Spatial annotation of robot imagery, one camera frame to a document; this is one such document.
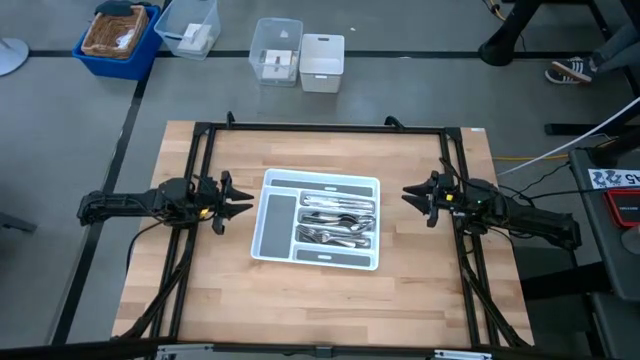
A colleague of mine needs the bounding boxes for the person's shoe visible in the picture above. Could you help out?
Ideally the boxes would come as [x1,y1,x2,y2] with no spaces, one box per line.
[543,55,599,86]

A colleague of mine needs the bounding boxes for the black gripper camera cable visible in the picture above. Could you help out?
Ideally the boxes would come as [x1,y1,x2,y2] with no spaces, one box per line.
[438,157,462,184]

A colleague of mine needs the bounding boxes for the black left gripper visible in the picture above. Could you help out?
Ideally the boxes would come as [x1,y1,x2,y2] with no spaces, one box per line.
[192,170,255,236]

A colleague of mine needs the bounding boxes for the person's leg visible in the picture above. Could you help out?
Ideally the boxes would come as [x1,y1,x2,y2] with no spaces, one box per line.
[589,21,640,76]

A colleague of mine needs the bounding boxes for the black stand frame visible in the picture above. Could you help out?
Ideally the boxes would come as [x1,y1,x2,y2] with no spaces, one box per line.
[543,0,640,137]

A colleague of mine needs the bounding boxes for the white cutlery organizer tray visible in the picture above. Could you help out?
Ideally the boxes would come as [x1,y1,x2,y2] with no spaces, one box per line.
[249,167,382,272]

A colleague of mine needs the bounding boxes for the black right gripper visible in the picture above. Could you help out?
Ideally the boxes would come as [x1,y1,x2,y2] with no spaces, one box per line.
[401,170,465,229]

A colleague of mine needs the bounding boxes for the grey furniture foot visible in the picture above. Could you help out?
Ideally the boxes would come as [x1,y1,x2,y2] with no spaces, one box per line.
[0,212,39,235]

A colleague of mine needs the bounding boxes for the wicker basket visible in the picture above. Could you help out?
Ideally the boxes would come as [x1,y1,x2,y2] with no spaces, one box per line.
[80,4,150,61]

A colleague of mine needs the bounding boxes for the blue plastic bin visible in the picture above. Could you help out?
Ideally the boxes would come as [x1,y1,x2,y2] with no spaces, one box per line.
[71,4,162,82]

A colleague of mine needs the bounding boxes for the white cardboard box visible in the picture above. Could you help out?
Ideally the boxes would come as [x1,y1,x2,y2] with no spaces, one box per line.
[261,48,297,81]
[176,22,212,54]

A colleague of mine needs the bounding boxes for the yellow and black cable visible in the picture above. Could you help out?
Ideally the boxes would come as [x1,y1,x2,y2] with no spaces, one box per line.
[480,0,504,22]

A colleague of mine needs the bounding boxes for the white plastic bin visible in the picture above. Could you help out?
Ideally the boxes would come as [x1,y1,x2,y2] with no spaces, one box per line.
[298,33,346,94]

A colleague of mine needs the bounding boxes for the silver table knife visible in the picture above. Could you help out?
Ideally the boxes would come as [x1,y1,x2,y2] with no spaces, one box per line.
[305,198,375,214]
[309,197,375,211]
[302,195,374,210]
[302,195,361,209]
[324,199,376,213]
[319,198,376,214]
[304,195,375,209]

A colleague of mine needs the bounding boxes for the grey round plate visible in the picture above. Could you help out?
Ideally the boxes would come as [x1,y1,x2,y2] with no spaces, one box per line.
[621,224,640,257]

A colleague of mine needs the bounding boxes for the black pouch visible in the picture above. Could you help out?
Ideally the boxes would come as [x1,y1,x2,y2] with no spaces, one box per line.
[93,0,136,17]

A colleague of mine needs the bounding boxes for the grey metal bracket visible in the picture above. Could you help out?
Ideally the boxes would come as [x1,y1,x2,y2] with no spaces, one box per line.
[432,349,494,360]
[154,343,216,360]

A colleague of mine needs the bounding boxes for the grey round floor base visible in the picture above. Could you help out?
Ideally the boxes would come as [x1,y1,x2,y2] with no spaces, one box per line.
[0,37,30,78]

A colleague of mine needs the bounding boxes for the black side table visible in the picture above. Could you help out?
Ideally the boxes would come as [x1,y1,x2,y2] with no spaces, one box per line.
[568,134,640,304]

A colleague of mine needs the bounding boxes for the red-framed tablet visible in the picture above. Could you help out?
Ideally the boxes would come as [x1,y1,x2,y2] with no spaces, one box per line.
[602,188,640,229]

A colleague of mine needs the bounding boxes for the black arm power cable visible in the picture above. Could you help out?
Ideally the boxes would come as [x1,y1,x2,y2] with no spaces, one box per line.
[492,162,606,201]
[127,219,174,275]

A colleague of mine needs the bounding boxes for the clear plastic bin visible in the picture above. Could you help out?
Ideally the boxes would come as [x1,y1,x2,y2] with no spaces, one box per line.
[248,17,304,88]
[153,0,222,62]

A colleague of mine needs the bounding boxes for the black floor stand leg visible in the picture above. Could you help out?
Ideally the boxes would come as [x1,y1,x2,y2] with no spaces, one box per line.
[477,0,544,68]

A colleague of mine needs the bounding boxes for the black crossbeam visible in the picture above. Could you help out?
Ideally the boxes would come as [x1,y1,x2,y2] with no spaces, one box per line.
[0,338,640,360]

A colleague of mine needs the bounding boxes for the black equipment stand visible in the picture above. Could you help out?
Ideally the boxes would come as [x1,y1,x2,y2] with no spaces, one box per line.
[513,245,640,360]

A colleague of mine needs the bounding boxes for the white cable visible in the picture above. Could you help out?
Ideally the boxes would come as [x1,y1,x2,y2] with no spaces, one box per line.
[497,96,640,177]

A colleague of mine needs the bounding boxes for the silver spoon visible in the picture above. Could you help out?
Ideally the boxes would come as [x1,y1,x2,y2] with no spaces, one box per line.
[319,213,378,227]
[299,213,361,226]
[309,212,376,225]
[302,215,369,232]
[312,219,371,235]
[312,215,377,235]
[302,213,374,229]

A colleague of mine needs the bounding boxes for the white printed label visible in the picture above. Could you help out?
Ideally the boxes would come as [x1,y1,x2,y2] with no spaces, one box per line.
[588,168,640,190]

